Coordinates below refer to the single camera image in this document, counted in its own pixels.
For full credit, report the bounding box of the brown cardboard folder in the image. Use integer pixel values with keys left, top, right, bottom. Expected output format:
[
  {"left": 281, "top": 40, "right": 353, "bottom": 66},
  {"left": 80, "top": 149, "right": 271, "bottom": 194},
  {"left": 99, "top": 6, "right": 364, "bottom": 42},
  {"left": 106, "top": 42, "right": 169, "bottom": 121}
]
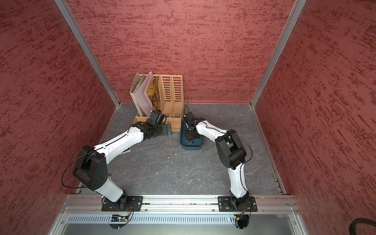
[{"left": 130, "top": 72, "right": 145, "bottom": 117}]

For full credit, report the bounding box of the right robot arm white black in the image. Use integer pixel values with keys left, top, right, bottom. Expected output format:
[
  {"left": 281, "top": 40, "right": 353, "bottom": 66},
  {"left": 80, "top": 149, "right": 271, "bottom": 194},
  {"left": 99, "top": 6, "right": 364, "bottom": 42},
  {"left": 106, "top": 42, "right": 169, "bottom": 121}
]
[{"left": 184, "top": 112, "right": 251, "bottom": 212}]

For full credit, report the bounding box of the pink paper folder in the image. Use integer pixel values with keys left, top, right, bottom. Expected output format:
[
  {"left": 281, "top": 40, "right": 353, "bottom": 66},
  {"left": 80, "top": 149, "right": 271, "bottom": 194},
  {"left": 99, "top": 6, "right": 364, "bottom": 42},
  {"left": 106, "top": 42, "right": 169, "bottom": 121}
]
[{"left": 135, "top": 71, "right": 154, "bottom": 117}]

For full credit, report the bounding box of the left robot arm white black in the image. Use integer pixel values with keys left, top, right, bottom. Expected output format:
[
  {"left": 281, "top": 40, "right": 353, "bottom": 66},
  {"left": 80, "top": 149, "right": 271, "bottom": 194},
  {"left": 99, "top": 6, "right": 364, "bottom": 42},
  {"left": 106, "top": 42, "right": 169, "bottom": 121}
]
[{"left": 71, "top": 110, "right": 170, "bottom": 212}]

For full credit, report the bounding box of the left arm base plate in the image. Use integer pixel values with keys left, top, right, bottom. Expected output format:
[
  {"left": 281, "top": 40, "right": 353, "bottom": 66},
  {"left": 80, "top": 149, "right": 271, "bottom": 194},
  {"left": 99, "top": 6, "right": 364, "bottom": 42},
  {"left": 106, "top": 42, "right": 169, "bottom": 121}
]
[{"left": 101, "top": 195, "right": 144, "bottom": 212}]

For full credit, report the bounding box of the beige plastic file organizer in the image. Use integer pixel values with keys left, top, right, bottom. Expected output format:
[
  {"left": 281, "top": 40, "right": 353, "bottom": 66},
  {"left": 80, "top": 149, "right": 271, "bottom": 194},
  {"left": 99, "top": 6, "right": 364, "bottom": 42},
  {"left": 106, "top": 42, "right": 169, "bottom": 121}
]
[{"left": 134, "top": 73, "right": 184, "bottom": 132}]

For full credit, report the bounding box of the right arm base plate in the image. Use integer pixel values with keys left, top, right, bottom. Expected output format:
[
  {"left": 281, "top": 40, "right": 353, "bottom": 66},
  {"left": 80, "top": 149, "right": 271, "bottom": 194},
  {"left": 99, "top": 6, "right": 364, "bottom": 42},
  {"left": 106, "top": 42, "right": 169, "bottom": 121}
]
[{"left": 218, "top": 195, "right": 258, "bottom": 212}]

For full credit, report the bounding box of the black cable bottom right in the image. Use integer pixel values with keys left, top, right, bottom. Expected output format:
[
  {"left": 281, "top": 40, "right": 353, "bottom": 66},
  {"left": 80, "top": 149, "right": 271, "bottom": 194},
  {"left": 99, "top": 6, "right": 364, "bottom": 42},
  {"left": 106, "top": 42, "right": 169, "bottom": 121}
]
[{"left": 349, "top": 218, "right": 376, "bottom": 235}]

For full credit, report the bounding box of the patterned gold black booklet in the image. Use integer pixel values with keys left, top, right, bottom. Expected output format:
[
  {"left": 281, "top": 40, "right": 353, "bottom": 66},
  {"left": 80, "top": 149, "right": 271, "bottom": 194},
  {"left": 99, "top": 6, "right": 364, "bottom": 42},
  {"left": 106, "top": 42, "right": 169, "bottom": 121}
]
[{"left": 147, "top": 75, "right": 161, "bottom": 110}]

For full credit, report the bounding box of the teal plastic storage tray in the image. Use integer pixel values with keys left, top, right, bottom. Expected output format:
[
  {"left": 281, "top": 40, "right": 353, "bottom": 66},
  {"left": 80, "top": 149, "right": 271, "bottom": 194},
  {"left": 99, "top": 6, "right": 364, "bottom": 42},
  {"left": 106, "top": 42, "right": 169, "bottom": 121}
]
[{"left": 180, "top": 119, "right": 205, "bottom": 150}]

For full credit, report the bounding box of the aluminium front rail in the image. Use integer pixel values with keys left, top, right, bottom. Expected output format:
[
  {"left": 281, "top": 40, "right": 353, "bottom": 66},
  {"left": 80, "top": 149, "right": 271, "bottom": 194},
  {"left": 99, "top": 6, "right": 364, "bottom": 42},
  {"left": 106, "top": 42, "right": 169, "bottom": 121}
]
[{"left": 59, "top": 194, "right": 300, "bottom": 214}]

